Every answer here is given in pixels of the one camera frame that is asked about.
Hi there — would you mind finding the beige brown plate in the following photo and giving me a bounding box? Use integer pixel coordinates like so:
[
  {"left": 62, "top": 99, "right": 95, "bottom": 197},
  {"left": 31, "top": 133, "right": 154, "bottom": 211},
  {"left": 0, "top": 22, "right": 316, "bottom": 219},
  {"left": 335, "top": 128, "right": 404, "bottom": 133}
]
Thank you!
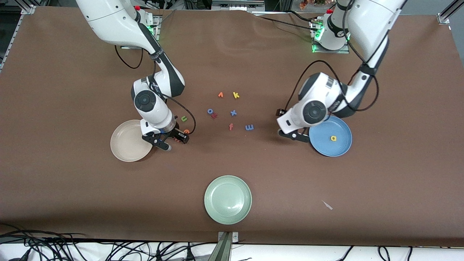
[{"left": 110, "top": 120, "right": 155, "bottom": 162}]

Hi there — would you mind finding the blue plate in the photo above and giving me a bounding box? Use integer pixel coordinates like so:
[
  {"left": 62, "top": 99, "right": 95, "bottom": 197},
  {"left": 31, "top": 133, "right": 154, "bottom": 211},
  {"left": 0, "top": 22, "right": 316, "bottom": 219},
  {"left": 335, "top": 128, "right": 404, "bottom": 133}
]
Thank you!
[{"left": 308, "top": 115, "right": 353, "bottom": 157}]

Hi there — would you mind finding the light green plate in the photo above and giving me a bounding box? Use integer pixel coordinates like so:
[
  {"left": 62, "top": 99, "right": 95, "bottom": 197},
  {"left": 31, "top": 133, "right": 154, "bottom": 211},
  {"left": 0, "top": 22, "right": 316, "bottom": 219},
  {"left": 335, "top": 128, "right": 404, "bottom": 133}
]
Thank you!
[{"left": 204, "top": 175, "right": 253, "bottom": 225}]

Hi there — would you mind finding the brown table cover sheet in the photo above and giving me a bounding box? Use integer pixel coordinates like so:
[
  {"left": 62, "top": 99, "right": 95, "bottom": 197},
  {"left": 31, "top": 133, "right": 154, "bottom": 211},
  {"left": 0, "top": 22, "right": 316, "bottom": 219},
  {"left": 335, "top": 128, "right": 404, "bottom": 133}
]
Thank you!
[{"left": 0, "top": 7, "right": 464, "bottom": 248}]

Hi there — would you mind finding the orange background object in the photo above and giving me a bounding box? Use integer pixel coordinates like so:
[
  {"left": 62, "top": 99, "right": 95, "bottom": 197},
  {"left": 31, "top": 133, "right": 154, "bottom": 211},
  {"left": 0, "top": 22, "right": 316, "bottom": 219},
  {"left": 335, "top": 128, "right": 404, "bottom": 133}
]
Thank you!
[{"left": 299, "top": 0, "right": 327, "bottom": 9}]

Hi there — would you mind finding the silver metal plate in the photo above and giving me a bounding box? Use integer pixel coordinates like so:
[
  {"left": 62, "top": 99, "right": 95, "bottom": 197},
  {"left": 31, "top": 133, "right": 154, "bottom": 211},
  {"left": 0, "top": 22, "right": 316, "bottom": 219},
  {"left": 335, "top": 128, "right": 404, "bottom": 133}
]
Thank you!
[{"left": 211, "top": 0, "right": 266, "bottom": 8}]

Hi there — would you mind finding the black background stand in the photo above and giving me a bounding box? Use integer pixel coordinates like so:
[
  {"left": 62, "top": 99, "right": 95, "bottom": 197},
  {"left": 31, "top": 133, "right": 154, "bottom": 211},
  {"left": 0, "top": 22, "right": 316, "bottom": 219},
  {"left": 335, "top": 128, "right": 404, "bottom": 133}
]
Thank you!
[{"left": 184, "top": 0, "right": 212, "bottom": 11}]

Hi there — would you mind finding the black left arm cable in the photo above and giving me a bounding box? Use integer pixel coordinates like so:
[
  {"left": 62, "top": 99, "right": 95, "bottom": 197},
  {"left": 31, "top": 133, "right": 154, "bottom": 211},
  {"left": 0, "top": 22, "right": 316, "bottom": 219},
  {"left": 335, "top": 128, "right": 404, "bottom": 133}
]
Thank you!
[{"left": 285, "top": 0, "right": 380, "bottom": 113}]

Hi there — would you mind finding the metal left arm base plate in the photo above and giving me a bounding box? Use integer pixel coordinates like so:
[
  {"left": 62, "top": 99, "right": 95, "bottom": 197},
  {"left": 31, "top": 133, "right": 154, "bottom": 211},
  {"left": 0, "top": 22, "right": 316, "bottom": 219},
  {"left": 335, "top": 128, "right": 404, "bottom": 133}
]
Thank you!
[{"left": 311, "top": 18, "right": 350, "bottom": 54}]

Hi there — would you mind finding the black base cable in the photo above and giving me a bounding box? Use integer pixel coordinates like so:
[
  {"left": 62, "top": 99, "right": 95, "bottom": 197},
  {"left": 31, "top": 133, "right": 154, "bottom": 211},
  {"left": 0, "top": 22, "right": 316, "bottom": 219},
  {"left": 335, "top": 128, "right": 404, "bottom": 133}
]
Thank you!
[
  {"left": 257, "top": 16, "right": 316, "bottom": 32},
  {"left": 286, "top": 10, "right": 322, "bottom": 24}
]

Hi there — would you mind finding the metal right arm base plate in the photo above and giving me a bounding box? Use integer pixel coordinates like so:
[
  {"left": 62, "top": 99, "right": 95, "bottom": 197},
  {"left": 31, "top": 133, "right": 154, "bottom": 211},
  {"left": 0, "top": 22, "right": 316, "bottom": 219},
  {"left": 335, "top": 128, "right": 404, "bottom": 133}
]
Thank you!
[{"left": 121, "top": 14, "right": 162, "bottom": 50}]

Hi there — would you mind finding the metal table edge bracket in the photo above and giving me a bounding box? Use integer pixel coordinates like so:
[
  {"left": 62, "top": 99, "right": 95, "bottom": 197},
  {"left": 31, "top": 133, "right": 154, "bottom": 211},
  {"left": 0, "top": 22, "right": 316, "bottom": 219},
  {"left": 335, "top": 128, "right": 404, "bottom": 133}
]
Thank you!
[{"left": 217, "top": 231, "right": 240, "bottom": 261}]

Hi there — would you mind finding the black floor cable tangle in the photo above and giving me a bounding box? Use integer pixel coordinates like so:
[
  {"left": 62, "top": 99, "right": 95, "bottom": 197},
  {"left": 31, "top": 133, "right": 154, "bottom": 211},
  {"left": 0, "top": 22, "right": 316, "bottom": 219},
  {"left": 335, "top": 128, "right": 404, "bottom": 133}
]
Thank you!
[{"left": 0, "top": 222, "right": 218, "bottom": 261}]

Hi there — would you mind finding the aluminium frame rail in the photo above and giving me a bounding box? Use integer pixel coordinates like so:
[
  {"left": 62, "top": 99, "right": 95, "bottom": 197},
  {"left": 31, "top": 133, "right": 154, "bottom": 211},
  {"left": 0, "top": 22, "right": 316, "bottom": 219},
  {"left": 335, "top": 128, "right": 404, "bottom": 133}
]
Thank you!
[
  {"left": 437, "top": 0, "right": 464, "bottom": 25},
  {"left": 0, "top": 0, "right": 49, "bottom": 71}
]

